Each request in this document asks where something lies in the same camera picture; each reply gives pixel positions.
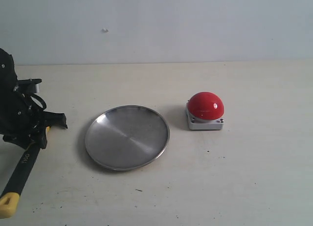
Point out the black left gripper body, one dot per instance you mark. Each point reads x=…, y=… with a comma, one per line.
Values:
x=19, y=112

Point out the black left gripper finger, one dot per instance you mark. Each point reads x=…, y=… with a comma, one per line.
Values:
x=41, y=131
x=23, y=141

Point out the yellow black claw hammer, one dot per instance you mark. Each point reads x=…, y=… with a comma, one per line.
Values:
x=10, y=196

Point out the red dome push button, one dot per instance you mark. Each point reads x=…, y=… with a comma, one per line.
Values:
x=205, y=111

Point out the round steel plate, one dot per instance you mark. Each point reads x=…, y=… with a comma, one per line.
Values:
x=127, y=137

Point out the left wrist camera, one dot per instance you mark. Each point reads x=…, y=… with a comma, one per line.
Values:
x=29, y=86

